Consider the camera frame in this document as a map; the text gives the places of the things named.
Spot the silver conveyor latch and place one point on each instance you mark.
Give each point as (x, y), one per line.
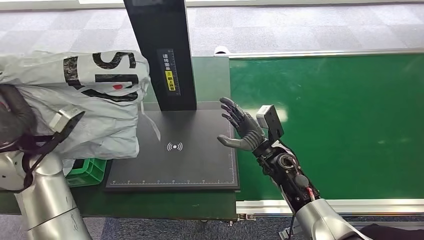
(246, 217)

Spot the yellow label with arrows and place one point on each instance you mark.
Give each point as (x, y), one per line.
(170, 81)

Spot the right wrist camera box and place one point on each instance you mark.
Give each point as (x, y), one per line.
(273, 121)

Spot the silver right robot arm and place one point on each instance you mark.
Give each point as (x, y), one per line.
(318, 218)

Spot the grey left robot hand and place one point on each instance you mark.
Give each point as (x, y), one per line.
(15, 116)

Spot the aluminium conveyor frame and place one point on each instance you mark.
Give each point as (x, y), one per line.
(364, 206)

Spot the green plastic crate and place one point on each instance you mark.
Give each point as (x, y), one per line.
(89, 175)

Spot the silver conveyor leg bracket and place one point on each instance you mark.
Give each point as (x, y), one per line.
(287, 233)

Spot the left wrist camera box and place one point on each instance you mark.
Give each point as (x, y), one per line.
(64, 121)

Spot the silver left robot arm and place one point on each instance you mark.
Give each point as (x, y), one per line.
(49, 198)

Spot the grey courier bag package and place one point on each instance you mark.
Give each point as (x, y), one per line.
(99, 119)

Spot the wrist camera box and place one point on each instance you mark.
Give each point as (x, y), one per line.
(273, 121)
(64, 121)

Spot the black inbound scanner machine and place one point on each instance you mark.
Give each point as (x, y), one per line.
(185, 165)

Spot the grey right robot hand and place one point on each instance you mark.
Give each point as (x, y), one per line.
(248, 132)

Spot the green conveyor belt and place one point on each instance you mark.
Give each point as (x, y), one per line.
(331, 132)

